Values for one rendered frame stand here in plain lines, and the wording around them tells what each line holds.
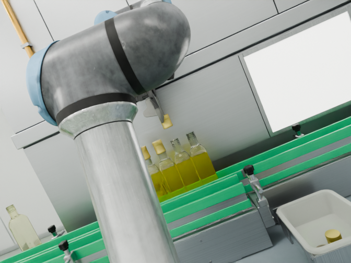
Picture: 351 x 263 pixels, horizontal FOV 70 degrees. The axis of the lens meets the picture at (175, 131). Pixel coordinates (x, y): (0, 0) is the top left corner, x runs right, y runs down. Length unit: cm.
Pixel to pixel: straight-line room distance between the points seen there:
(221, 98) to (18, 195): 446
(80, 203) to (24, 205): 394
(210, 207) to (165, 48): 55
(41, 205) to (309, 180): 449
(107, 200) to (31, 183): 457
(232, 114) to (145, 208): 71
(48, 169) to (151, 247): 89
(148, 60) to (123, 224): 21
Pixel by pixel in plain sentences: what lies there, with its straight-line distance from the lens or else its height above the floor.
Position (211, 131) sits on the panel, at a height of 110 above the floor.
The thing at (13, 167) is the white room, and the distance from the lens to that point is 496.
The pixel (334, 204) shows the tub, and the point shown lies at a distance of 88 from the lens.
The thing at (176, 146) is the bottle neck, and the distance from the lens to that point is 85.
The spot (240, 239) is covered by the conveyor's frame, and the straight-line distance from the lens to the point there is 83.
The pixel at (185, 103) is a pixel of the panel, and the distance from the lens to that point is 97.
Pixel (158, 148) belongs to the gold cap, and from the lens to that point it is 85.
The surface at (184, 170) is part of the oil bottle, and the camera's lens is 85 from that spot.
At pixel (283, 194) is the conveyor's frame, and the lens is 91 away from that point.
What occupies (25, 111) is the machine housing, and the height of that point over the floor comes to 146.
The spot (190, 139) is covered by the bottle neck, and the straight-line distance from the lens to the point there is 85.
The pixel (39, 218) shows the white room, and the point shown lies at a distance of 506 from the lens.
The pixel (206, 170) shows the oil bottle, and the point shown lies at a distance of 86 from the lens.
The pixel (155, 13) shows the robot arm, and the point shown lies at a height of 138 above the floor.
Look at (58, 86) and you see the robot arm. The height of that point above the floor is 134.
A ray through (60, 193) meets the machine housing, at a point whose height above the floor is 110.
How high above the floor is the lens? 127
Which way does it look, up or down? 7 degrees down
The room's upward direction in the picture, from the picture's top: 24 degrees counter-clockwise
